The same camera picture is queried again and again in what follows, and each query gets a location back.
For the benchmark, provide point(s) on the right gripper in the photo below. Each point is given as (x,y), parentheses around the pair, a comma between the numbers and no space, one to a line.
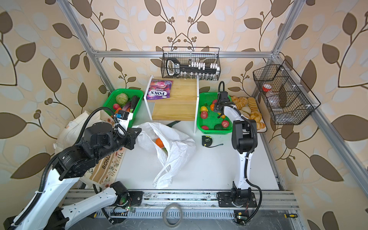
(216,106)

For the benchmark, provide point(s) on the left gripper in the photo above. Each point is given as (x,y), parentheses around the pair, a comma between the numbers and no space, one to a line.
(133,132)

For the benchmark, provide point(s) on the orange fruit large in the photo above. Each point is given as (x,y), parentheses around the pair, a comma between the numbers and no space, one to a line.
(159,143)

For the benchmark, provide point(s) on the white plastic grocery bag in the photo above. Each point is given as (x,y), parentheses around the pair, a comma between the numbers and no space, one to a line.
(178,149)

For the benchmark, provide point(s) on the cream canvas tote bag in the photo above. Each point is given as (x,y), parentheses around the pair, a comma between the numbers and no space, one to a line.
(70,162)

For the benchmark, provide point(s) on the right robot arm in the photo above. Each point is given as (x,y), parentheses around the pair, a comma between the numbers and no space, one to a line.
(244,141)

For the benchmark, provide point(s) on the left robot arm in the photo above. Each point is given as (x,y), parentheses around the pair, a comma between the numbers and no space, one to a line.
(43,211)

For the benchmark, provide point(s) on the yellow lemon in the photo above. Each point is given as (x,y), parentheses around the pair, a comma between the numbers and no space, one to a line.
(203,109)

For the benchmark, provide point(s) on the red apple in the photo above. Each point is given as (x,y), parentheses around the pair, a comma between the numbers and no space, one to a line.
(225,124)

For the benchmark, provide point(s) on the small red fruit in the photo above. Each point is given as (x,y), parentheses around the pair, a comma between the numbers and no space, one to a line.
(204,114)

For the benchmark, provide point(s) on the dark green avocado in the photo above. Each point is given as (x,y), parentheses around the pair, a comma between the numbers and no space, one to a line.
(219,127)

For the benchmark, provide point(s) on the right green basket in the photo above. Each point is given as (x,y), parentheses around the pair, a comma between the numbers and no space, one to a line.
(206,126)

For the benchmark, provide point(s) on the green basket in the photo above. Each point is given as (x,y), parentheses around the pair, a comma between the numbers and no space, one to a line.
(133,105)
(206,126)

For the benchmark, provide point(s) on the bread tray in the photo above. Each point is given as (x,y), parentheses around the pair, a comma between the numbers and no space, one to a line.
(249,109)

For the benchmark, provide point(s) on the green cabbage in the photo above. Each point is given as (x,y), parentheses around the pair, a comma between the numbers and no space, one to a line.
(122,99)

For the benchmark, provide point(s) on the left green basket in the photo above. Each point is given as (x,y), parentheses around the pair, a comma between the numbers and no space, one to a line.
(133,105)

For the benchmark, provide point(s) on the white wooden two-tier shelf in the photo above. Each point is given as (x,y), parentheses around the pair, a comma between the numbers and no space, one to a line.
(181,106)

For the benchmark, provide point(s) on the black yellow tape measure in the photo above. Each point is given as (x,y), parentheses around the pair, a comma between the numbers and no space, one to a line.
(207,142)

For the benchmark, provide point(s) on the plastic bottle red cap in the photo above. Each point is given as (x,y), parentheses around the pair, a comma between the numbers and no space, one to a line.
(272,97)

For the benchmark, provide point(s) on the purple Fox's candy bag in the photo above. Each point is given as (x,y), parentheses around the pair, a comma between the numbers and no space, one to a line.
(159,89)

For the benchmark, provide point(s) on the tape roll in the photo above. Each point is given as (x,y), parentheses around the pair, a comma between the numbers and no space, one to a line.
(172,211)

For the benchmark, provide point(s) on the back black wire basket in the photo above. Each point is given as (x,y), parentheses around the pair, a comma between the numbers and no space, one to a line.
(203,54)

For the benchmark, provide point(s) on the black wire basket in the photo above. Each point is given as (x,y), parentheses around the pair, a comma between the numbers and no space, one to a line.
(203,54)
(297,101)

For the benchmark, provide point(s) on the right black wire basket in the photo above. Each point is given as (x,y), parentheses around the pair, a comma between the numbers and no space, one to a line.
(297,101)

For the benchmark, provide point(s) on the yellow handled screwdriver right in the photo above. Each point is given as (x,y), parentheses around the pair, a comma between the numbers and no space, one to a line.
(290,216)

